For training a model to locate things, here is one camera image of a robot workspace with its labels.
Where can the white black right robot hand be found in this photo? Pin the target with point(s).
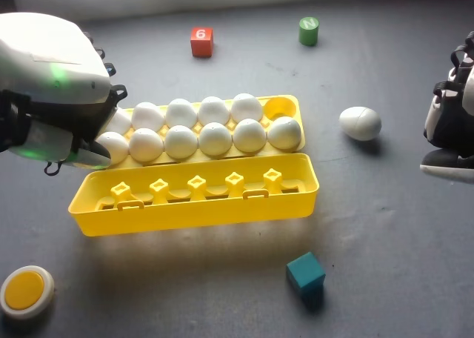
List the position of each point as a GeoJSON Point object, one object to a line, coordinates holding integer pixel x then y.
{"type": "Point", "coordinates": [453, 123]}

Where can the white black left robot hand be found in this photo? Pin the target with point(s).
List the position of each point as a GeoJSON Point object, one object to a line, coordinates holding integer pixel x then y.
{"type": "Point", "coordinates": [48, 56]}

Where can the yellow bin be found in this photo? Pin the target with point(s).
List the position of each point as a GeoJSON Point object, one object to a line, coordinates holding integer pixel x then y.
{"type": "Point", "coordinates": [185, 215]}

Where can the white toy egg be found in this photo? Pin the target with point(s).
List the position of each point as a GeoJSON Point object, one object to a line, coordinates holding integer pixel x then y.
{"type": "Point", "coordinates": [116, 145]}
{"type": "Point", "coordinates": [215, 139]}
{"type": "Point", "coordinates": [122, 123]}
{"type": "Point", "coordinates": [180, 141]}
{"type": "Point", "coordinates": [180, 112]}
{"type": "Point", "coordinates": [249, 135]}
{"type": "Point", "coordinates": [147, 115]}
{"type": "Point", "coordinates": [359, 124]}
{"type": "Point", "coordinates": [284, 132]}
{"type": "Point", "coordinates": [146, 144]}
{"type": "Point", "coordinates": [246, 107]}
{"type": "Point", "coordinates": [213, 110]}

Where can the round yellow white button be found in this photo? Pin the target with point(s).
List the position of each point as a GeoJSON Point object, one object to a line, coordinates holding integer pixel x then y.
{"type": "Point", "coordinates": [24, 291]}

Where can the grey table cloth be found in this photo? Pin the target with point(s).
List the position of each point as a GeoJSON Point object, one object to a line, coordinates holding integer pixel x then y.
{"type": "Point", "coordinates": [389, 241]}

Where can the green cylinder with letter N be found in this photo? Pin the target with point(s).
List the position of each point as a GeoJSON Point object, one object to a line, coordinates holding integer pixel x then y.
{"type": "Point", "coordinates": [308, 32]}

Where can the teal cube block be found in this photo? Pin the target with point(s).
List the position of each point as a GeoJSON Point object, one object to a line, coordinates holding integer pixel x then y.
{"type": "Point", "coordinates": [305, 276]}

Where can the red block with number six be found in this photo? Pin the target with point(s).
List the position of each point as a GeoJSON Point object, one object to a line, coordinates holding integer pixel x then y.
{"type": "Point", "coordinates": [201, 43]}

